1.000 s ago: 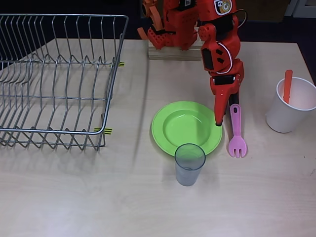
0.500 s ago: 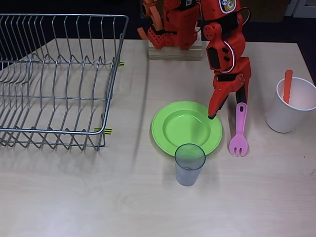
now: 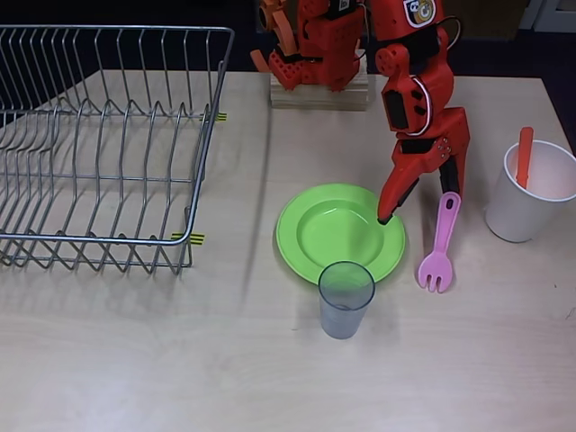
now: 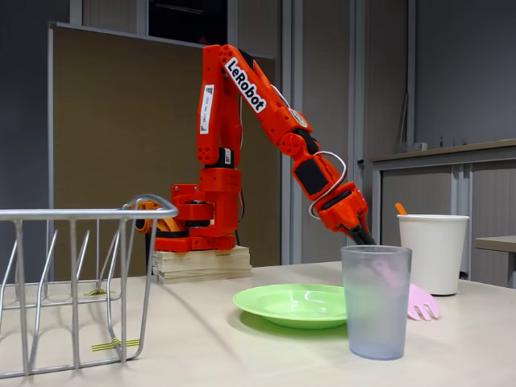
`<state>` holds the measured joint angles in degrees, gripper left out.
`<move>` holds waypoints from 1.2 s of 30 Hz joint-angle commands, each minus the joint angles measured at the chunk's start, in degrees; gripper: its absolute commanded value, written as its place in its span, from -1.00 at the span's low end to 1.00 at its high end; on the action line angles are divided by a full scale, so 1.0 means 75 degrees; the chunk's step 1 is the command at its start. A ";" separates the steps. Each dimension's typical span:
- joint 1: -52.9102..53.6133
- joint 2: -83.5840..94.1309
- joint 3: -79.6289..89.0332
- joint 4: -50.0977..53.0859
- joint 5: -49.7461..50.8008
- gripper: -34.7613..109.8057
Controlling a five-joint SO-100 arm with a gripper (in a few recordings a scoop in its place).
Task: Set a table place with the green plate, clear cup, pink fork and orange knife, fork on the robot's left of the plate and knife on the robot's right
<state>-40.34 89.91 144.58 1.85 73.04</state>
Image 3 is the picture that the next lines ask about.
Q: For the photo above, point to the green plastic plate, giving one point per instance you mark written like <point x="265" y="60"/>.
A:
<point x="333" y="234"/>

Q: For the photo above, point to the orange LeRobot robot arm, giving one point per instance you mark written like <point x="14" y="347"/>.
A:
<point x="387" y="27"/>

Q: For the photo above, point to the clear grey plastic cup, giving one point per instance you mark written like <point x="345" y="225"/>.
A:
<point x="342" y="319"/>

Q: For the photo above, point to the light orange clamp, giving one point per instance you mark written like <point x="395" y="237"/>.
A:
<point x="283" y="27"/>

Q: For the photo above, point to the brown partition board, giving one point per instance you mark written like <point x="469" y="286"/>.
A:
<point x="490" y="18"/>

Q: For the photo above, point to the pink plastic fork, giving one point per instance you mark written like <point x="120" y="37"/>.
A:
<point x="443" y="234"/>

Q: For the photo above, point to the orange gripper black servo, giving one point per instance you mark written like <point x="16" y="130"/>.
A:
<point x="425" y="158"/>

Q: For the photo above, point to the stacked wooden base block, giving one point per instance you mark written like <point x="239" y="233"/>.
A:
<point x="315" y="101"/>

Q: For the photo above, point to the orange plastic utensil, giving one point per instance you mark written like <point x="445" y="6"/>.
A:
<point x="524" y="157"/>

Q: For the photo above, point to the long yellow black tape marker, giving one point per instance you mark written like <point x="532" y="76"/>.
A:
<point x="198" y="238"/>

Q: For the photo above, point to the white paper cup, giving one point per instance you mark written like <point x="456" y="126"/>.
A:
<point x="513" y="216"/>

